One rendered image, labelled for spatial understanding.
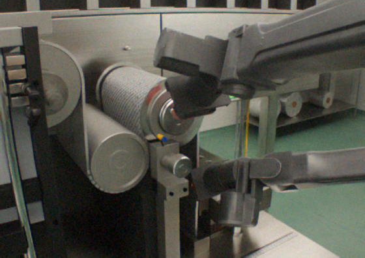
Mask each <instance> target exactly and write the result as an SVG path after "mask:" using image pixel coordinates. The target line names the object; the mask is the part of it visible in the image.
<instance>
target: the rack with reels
mask: <svg viewBox="0 0 365 258"><path fill-rule="evenodd" d="M357 69H358V68H356V69H351V70H357ZM359 69H360V71H359V79H358V87H357V90H358V91H357V98H356V102H355V105H354V104H350V103H347V102H343V101H339V100H335V99H333V95H332V93H330V92H329V89H330V80H331V73H335V72H342V71H350V70H340V71H335V72H324V73H320V74H327V73H329V74H330V75H329V80H328V92H327V91H322V90H319V89H312V91H311V93H310V95H309V102H302V97H301V95H300V93H298V92H291V93H284V94H278V107H277V116H276V127H280V126H285V125H287V124H293V123H295V122H300V121H304V120H307V119H314V118H316V117H320V116H324V115H328V114H331V113H335V112H338V111H342V110H347V109H351V108H355V114H354V119H356V111H357V107H358V106H357V103H358V92H359V88H360V77H361V73H362V70H361V69H362V68H359ZM260 107H261V98H254V99H251V100H250V102H249V112H250V113H249V114H248V122H249V123H250V124H254V125H256V126H259V116H260Z"/></svg>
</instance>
